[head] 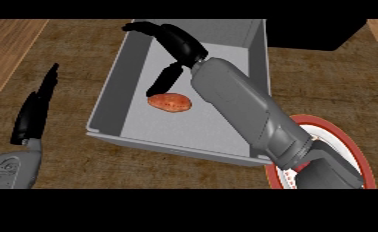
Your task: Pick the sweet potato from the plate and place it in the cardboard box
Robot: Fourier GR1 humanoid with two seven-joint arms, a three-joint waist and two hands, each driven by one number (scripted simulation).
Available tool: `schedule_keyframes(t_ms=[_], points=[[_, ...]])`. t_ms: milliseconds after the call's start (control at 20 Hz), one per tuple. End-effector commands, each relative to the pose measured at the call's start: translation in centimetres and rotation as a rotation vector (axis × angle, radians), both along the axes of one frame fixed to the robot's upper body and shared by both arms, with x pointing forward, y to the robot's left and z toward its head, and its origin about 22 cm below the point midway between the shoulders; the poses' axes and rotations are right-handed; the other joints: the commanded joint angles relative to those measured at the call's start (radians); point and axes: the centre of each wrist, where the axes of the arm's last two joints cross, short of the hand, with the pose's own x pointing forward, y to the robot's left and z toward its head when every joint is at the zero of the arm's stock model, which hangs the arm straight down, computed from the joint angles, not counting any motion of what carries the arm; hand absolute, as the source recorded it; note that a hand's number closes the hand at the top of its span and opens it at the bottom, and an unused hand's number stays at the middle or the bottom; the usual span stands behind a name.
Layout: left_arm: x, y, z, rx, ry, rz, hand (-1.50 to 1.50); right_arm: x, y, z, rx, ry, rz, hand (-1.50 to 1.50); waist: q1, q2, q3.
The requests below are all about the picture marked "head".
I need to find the grey open box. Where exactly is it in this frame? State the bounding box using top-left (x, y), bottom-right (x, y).
top-left (86, 19), bottom-right (273, 168)

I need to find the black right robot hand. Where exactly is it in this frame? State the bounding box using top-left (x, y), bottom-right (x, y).
top-left (121, 21), bottom-right (210, 98)

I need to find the black appliance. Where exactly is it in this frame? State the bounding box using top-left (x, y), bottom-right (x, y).
top-left (266, 19), bottom-right (369, 52)

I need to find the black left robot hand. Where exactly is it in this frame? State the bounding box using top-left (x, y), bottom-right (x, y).
top-left (9, 62), bottom-right (60, 146)

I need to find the orange sweet potato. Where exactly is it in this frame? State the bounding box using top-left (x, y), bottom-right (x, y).
top-left (146, 92), bottom-right (193, 113)

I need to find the white plate with red rim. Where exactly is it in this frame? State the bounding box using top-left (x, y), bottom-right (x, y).
top-left (264, 114), bottom-right (378, 190)

